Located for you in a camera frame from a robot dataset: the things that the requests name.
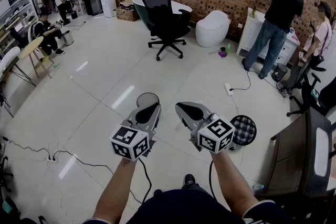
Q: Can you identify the person's left forearm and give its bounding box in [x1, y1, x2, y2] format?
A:
[91, 157, 139, 223]

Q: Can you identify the black armrest swivel chair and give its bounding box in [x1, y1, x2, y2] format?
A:
[286, 67, 336, 118]

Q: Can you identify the black tufted round stool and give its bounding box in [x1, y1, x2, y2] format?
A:
[228, 114, 257, 151]

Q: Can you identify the printed cardboard box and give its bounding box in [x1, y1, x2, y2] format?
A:
[116, 5, 140, 22]

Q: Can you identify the black floor cable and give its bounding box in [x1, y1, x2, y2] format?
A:
[52, 150, 144, 204]

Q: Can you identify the black hairpin leg table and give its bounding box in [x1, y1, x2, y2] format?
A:
[0, 56, 37, 87]

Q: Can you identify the green and white bathtub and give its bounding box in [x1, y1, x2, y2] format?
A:
[132, 0, 193, 28]

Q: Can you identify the steel pedal bin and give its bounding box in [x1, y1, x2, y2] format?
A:
[62, 30, 75, 47]

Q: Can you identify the round wooden side table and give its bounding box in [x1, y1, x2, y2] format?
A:
[19, 36, 55, 79]

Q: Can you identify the person's dark shirt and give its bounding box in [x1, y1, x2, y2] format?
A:
[82, 188, 292, 224]

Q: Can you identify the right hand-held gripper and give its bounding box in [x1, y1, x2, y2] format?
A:
[175, 101, 236, 154]

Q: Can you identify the black plugged power cable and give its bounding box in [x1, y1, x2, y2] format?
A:
[229, 68, 279, 92]

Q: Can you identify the small black mesh bin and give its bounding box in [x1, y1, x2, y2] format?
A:
[271, 62, 288, 82]

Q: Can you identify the black mini fridge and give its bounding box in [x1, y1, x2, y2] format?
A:
[88, 0, 102, 16]

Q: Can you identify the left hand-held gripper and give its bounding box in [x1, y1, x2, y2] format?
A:
[109, 102, 162, 162]

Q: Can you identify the white handled toilet brush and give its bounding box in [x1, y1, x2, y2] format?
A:
[208, 46, 226, 55]

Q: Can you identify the white shelving unit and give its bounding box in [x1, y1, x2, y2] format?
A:
[0, 0, 37, 48]

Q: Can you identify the person's black right shoe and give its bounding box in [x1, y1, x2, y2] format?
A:
[182, 174, 197, 190]

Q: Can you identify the white egg-shaped toilet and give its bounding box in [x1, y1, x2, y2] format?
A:
[195, 9, 232, 48]

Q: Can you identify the person's right forearm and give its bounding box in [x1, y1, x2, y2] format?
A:
[209, 148, 260, 218]

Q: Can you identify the black mesh office chair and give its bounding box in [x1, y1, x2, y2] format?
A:
[140, 0, 192, 61]

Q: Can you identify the black mesh waste bin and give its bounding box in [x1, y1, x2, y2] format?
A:
[135, 92, 160, 110]

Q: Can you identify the white vanity cabinet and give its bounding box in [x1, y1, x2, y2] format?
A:
[236, 7, 300, 66]

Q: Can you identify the white oval cushion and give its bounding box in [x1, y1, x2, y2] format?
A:
[0, 46, 21, 72]

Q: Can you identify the dark wooden desk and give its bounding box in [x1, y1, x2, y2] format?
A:
[265, 106, 336, 199]

